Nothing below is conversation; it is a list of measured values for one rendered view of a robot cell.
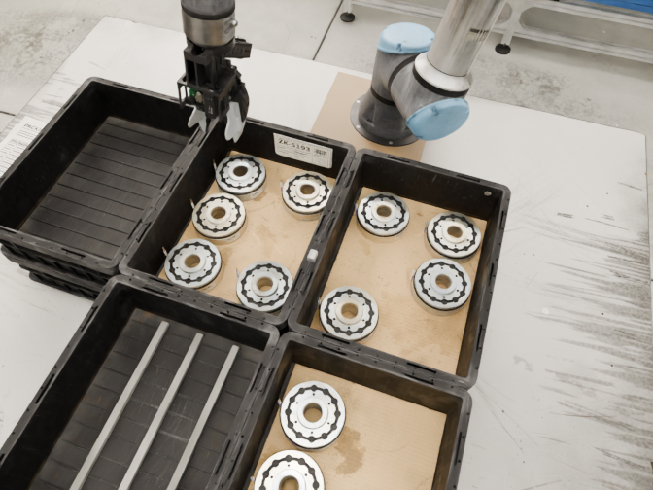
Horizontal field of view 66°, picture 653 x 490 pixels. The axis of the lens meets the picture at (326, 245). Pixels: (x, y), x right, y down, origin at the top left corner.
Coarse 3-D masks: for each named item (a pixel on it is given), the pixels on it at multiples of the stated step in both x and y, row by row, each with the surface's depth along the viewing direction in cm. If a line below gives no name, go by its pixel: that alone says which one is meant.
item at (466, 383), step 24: (432, 168) 94; (504, 192) 92; (336, 216) 88; (504, 216) 89; (312, 264) 83; (480, 312) 79; (312, 336) 77; (336, 336) 77; (480, 336) 77; (384, 360) 75; (408, 360) 75; (480, 360) 75; (456, 384) 73
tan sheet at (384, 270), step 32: (352, 224) 100; (416, 224) 100; (480, 224) 100; (352, 256) 96; (384, 256) 96; (416, 256) 96; (384, 288) 92; (384, 320) 89; (416, 320) 89; (448, 320) 89; (416, 352) 86; (448, 352) 86
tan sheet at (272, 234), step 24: (288, 168) 107; (216, 192) 103; (264, 192) 103; (264, 216) 100; (288, 216) 100; (240, 240) 97; (264, 240) 97; (288, 240) 97; (192, 264) 94; (240, 264) 94; (288, 264) 95; (216, 288) 92; (264, 288) 92
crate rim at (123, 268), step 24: (216, 120) 100; (336, 144) 97; (168, 192) 91; (336, 192) 91; (144, 240) 86; (312, 240) 86; (120, 264) 83; (168, 288) 81; (240, 312) 79; (264, 312) 79; (288, 312) 79
